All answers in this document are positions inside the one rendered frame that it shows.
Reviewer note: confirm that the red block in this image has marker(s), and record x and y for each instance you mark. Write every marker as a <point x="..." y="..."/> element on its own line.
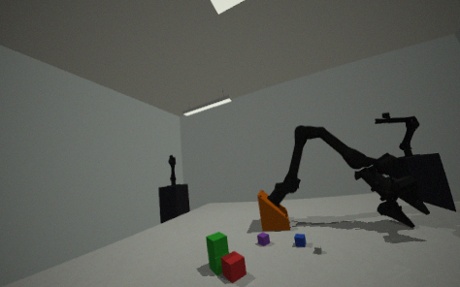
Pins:
<point x="233" y="266"/>

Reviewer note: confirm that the green block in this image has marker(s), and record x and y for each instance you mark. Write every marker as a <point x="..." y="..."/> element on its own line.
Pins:
<point x="217" y="244"/>
<point x="215" y="264"/>

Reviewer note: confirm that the blue cube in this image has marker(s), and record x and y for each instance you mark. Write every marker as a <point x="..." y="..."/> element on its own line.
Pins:
<point x="300" y="240"/>

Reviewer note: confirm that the small purple cube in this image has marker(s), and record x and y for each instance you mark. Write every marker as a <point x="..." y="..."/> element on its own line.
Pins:
<point x="263" y="239"/>

